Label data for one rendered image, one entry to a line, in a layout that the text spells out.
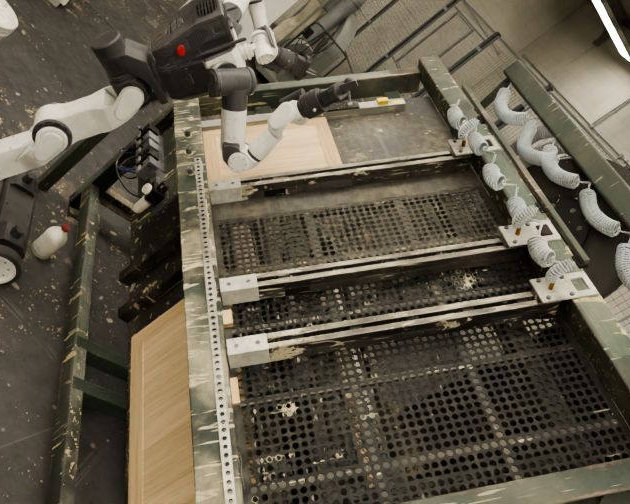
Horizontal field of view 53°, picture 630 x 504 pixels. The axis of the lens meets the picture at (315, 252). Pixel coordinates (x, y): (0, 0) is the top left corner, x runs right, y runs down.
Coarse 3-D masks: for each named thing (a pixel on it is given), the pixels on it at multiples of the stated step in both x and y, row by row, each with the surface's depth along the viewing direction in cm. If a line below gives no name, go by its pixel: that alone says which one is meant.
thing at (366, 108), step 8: (360, 104) 294; (368, 104) 294; (376, 104) 294; (392, 104) 294; (400, 104) 294; (328, 112) 290; (336, 112) 291; (344, 112) 292; (352, 112) 292; (360, 112) 293; (368, 112) 294; (376, 112) 295; (384, 112) 296; (208, 120) 287; (216, 120) 286; (248, 120) 286; (256, 120) 286; (264, 120) 287; (208, 128) 284; (216, 128) 285
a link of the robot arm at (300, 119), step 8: (288, 96) 223; (296, 96) 221; (304, 96) 217; (280, 104) 224; (296, 104) 220; (304, 104) 217; (296, 112) 219; (304, 112) 218; (296, 120) 222; (304, 120) 224
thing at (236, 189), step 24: (480, 120) 248; (456, 144) 259; (312, 168) 255; (336, 168) 255; (360, 168) 254; (384, 168) 255; (408, 168) 257; (432, 168) 260; (456, 168) 262; (216, 192) 247; (240, 192) 249; (264, 192) 251; (288, 192) 254
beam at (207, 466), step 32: (192, 128) 280; (192, 160) 264; (192, 192) 249; (192, 224) 235; (192, 256) 223; (192, 288) 213; (192, 320) 203; (192, 352) 194; (224, 352) 194; (192, 384) 186; (192, 416) 178; (192, 448) 172; (224, 448) 171
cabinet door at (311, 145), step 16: (256, 128) 285; (288, 128) 285; (304, 128) 285; (320, 128) 284; (208, 144) 277; (288, 144) 276; (304, 144) 276; (320, 144) 276; (208, 160) 269; (272, 160) 268; (288, 160) 268; (304, 160) 268; (320, 160) 268; (336, 160) 267; (208, 176) 261; (224, 176) 261; (240, 176) 261
